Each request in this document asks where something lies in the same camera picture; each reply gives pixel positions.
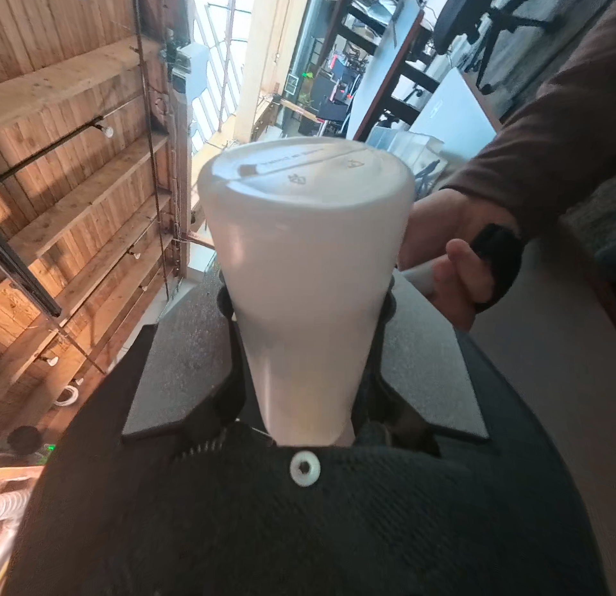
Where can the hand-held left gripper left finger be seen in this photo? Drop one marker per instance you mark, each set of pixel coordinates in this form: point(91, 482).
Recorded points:
point(183, 365)

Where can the clear plastic storage bin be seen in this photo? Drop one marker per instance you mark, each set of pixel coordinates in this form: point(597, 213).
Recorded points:
point(414, 146)

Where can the grey table with brown edge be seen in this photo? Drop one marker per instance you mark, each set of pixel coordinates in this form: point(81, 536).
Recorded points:
point(385, 67)

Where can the person's right hand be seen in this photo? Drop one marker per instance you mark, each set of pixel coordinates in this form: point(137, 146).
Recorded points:
point(442, 221)

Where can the dark mesh office chair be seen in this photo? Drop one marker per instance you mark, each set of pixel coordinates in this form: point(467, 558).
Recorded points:
point(462, 9)

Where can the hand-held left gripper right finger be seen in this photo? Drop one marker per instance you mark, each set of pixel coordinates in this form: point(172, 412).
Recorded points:
point(433, 375)

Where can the white bottle with black cap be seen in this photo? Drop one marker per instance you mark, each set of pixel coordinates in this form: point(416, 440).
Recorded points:
point(303, 278)

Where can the person's right forearm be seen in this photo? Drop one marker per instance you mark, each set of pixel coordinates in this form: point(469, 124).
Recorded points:
point(553, 139)

